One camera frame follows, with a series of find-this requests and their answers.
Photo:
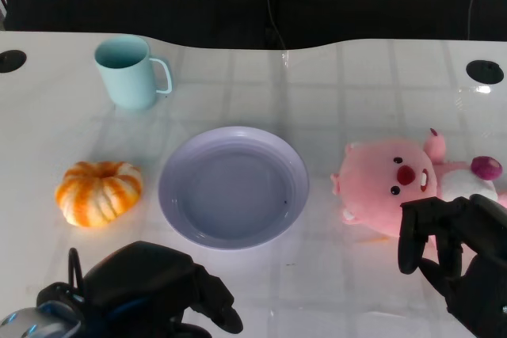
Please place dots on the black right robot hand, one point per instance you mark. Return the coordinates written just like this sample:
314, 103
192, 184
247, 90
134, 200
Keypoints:
455, 235

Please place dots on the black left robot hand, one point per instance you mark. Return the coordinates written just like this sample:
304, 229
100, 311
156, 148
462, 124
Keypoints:
150, 274

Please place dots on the pink plush beaver doll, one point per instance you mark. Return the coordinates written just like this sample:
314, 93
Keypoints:
390, 185

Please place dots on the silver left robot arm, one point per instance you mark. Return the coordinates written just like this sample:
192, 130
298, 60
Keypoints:
37, 312

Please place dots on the lavender round plate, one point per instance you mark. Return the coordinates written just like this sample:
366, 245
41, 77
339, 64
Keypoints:
233, 188

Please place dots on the orange striped pumpkin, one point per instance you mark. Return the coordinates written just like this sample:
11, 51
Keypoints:
99, 193

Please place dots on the black table grommet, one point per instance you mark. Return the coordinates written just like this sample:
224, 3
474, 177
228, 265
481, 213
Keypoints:
485, 72
11, 61

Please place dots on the light blue mug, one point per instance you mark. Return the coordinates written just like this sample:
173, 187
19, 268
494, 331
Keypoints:
126, 73

